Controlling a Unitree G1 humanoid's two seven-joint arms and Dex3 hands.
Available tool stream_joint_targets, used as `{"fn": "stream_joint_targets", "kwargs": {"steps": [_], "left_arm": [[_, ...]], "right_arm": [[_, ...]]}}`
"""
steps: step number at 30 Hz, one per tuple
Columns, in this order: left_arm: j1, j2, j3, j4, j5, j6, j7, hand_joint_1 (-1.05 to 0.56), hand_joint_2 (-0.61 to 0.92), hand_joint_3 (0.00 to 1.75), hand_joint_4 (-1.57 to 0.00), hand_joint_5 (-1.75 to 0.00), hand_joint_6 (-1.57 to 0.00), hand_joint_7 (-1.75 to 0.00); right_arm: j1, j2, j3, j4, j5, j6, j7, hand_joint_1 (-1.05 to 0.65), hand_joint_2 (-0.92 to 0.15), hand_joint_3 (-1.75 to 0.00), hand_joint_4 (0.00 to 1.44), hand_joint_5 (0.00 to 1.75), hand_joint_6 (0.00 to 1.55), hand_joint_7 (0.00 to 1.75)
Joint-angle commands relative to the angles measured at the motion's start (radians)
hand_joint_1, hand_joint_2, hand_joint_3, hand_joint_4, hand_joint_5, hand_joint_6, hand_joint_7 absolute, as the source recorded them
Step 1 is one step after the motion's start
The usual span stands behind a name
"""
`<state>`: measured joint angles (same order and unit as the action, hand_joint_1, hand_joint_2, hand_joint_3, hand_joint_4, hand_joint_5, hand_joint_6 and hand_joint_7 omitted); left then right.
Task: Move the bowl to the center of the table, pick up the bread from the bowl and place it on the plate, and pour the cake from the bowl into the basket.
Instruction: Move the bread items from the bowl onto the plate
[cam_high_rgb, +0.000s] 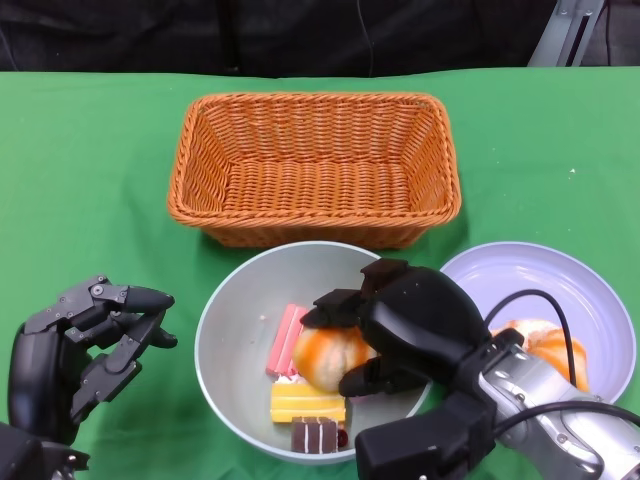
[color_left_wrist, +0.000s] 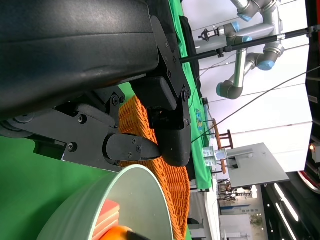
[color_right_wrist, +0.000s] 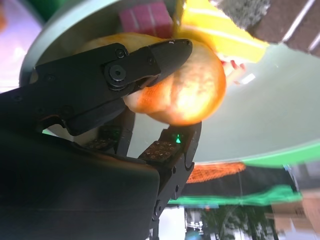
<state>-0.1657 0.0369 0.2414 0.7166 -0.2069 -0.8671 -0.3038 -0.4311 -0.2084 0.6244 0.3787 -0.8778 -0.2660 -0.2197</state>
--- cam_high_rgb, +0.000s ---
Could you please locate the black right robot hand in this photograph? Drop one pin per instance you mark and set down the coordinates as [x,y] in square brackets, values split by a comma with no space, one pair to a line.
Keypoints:
[420,320]

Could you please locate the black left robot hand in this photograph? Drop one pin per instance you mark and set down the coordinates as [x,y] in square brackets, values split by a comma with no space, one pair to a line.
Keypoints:
[40,375]

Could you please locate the white-striped orange donut bread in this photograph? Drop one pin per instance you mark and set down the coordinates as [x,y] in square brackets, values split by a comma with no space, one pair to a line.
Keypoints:
[325,355]

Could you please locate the smooth orange bagel bread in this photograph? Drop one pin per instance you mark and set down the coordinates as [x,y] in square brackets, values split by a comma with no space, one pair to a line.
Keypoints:
[550,345]

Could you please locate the pale green bowl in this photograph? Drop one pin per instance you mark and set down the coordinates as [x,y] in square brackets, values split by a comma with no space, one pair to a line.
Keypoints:
[235,320]

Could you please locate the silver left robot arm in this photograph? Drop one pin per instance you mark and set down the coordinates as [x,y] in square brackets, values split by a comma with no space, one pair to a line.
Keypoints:
[25,457]

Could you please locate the pink layered cake slice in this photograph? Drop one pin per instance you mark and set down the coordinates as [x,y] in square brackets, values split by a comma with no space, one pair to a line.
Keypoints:
[285,340]

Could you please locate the yellow layered cake slice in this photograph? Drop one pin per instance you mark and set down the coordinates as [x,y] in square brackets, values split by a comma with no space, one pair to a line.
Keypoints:
[307,402]

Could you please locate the chocolate layered cake slice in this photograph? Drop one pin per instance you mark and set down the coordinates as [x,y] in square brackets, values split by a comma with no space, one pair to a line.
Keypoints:
[315,435]

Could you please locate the lavender plate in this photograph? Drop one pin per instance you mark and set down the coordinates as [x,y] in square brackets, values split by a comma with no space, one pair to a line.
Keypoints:
[575,285]

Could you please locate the orange wicker basket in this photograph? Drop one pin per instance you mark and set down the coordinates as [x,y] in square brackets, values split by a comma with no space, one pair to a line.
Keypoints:
[320,185]

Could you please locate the green tablecloth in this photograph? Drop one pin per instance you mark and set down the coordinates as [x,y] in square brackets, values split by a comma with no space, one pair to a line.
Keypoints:
[100,150]

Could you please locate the grey metal stand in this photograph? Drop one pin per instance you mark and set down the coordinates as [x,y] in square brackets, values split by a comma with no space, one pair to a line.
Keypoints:
[565,35]

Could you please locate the black backdrop cloth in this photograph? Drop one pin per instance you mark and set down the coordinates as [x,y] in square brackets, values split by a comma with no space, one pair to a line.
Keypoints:
[150,35]

